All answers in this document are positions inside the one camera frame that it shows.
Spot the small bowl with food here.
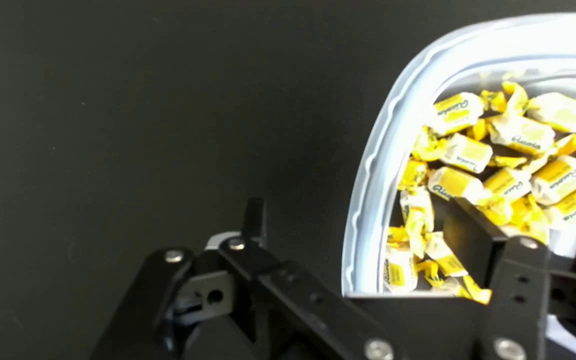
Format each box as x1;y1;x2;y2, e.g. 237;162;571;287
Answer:
337;10;576;299

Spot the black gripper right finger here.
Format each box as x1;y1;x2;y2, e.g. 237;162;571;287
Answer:
442;196;576;360

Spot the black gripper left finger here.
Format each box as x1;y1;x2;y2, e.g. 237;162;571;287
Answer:
89;196;403;360

